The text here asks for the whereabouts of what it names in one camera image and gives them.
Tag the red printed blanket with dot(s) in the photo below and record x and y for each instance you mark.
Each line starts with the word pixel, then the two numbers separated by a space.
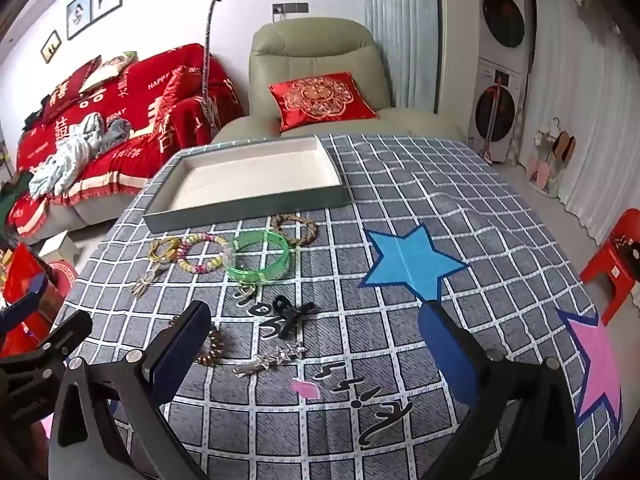
pixel 165 105

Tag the grey checked tablecloth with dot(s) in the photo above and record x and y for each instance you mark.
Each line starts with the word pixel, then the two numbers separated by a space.
pixel 350 285

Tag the small hanger rack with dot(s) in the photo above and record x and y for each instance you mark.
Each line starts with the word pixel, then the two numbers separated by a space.
pixel 550 160

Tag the white box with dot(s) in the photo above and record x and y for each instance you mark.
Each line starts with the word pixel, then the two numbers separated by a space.
pixel 57 250

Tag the white washing machine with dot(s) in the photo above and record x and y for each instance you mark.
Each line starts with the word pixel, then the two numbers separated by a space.
pixel 502 15
pixel 492 110

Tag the printed white pillow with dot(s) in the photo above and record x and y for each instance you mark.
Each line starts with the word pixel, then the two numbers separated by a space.
pixel 107 67

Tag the green translucent bangle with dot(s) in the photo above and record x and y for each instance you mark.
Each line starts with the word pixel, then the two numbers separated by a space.
pixel 260 257

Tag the white sheer curtain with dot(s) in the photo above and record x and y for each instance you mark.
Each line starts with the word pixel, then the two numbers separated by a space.
pixel 590 110

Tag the red embroidered cushion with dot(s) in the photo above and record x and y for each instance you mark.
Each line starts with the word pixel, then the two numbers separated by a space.
pixel 320 100

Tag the beige armchair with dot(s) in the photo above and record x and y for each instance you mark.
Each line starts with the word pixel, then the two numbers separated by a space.
pixel 310 50

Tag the pale blue clothes pile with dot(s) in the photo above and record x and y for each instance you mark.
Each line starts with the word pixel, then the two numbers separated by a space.
pixel 65 160

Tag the silver key charm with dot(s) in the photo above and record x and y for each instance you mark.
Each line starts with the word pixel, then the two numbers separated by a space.
pixel 145 281

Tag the beige sofa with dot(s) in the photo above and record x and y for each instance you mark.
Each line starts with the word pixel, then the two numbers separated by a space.
pixel 80 212

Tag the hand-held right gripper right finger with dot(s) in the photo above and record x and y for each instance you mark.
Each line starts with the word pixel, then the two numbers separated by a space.
pixel 445 355

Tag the pale blue curtain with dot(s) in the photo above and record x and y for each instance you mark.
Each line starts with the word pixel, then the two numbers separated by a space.
pixel 400 30

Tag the red plastic stool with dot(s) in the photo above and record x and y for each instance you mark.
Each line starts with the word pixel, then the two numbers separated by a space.
pixel 615 255

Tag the silver heart pendant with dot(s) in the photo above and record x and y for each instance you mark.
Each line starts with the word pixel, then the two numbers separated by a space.
pixel 246 290

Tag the small black framed picture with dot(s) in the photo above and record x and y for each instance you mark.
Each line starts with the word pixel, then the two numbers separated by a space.
pixel 51 46

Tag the silver hair clip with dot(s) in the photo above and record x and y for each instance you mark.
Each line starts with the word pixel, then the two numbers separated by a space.
pixel 270 360

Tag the grey jewelry tray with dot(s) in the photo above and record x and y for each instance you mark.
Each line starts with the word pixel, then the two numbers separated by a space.
pixel 250 175

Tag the red bag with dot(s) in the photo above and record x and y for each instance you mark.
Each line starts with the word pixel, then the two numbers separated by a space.
pixel 22 272

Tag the gold brooch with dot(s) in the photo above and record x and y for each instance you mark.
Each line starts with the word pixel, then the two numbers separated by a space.
pixel 165 249

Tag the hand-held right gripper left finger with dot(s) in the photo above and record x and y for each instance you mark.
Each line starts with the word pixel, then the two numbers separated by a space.
pixel 182 355

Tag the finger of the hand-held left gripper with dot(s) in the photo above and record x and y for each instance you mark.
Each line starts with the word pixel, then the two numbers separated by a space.
pixel 30 292
pixel 55 342

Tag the black hair claw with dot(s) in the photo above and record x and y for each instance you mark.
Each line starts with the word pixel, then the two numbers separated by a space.
pixel 287 317

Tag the grey garment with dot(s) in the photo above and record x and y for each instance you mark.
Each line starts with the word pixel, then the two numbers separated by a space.
pixel 116 135

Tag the wall socket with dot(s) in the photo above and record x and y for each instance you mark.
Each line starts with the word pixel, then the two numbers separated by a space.
pixel 290 8

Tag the red pillow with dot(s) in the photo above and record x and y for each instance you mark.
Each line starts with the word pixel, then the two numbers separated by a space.
pixel 75 82

